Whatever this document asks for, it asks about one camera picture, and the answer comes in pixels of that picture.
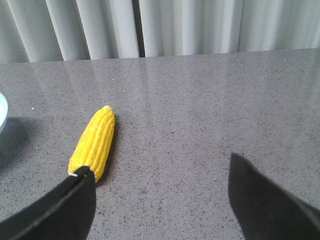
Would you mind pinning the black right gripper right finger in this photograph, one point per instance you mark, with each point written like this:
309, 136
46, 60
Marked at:
264, 210

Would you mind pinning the yellow corn cob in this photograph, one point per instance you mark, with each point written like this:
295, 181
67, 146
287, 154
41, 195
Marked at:
94, 145

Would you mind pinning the white pleated curtain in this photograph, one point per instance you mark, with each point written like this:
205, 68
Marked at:
64, 30

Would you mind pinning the light blue round plate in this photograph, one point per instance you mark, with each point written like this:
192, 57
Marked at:
3, 111

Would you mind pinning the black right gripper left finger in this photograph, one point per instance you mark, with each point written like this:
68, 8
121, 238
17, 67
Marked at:
65, 213

